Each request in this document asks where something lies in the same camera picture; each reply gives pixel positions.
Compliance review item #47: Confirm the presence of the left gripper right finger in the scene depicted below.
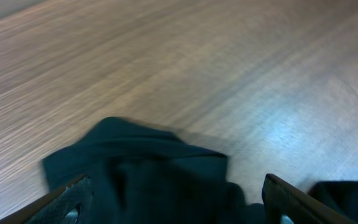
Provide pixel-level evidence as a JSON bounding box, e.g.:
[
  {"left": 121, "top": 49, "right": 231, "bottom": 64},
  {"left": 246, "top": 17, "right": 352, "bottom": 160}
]
[{"left": 262, "top": 174, "right": 357, "bottom": 224}]

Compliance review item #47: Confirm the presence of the black t-shirt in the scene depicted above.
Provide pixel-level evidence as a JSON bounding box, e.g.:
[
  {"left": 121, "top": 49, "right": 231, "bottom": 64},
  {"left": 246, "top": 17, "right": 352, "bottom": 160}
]
[{"left": 41, "top": 116, "right": 358, "bottom": 224}]

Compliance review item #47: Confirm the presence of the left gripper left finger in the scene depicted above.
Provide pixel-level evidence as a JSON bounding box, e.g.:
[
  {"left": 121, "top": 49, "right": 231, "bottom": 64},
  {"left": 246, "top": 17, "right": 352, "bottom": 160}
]
[{"left": 0, "top": 175, "right": 92, "bottom": 224}]

